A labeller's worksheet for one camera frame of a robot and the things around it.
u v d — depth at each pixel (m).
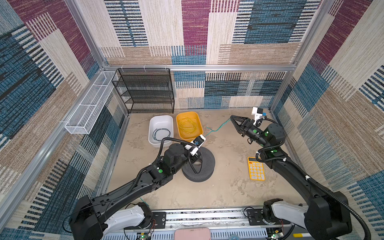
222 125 0.80
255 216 0.74
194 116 1.11
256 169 0.88
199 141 0.58
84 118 0.92
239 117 0.69
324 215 0.40
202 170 0.57
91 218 0.39
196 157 0.63
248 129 0.65
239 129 0.66
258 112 0.69
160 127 1.08
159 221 0.73
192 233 0.69
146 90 1.09
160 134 1.06
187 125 1.10
